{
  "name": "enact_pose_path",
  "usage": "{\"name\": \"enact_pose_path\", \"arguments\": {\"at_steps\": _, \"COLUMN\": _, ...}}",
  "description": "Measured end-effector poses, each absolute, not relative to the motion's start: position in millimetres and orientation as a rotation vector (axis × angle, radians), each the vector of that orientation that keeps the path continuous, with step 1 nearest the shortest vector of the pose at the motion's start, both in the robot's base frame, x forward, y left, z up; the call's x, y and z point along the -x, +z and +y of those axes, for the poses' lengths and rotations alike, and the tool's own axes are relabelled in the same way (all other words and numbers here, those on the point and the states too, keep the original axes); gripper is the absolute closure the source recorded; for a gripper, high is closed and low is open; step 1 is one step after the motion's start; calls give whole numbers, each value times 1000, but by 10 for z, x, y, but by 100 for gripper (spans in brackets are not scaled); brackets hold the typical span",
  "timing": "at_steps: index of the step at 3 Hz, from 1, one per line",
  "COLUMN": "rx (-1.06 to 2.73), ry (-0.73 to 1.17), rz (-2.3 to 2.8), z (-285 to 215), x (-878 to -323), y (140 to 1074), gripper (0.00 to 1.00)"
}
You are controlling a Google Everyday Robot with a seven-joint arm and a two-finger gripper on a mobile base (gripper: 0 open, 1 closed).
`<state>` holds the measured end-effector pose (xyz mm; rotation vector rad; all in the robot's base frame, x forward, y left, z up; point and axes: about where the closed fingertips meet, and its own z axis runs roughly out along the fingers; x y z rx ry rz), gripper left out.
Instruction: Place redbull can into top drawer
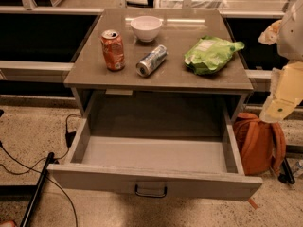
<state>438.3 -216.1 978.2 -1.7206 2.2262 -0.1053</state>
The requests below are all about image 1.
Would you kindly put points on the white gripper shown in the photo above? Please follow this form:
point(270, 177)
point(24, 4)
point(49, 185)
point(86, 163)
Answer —
point(292, 40)

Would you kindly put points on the silver blue redbull can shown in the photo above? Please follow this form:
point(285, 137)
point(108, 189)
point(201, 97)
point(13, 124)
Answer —
point(151, 61)

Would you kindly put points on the open grey top drawer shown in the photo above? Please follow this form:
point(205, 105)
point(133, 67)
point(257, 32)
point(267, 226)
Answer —
point(183, 142)

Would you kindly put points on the orange soda can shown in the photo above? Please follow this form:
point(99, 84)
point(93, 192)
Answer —
point(113, 50)

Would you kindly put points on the green chip bag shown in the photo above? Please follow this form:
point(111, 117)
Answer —
point(210, 55)

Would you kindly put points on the orange backpack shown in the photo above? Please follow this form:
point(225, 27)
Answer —
point(262, 145)

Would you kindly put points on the plastic water bottle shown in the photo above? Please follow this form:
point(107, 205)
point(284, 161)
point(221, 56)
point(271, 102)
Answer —
point(297, 168)

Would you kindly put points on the black stand leg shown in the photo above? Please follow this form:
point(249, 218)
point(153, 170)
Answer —
point(286, 175)

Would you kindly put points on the white bowl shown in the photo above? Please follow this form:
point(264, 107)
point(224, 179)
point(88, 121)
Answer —
point(146, 28)

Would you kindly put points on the black power adapter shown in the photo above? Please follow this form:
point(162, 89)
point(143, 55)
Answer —
point(69, 137)

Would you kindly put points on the black pole on floor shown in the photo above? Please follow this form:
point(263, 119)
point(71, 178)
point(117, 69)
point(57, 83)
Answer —
point(38, 187)

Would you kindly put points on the black drawer handle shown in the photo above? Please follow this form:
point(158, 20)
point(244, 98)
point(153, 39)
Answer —
point(150, 192)

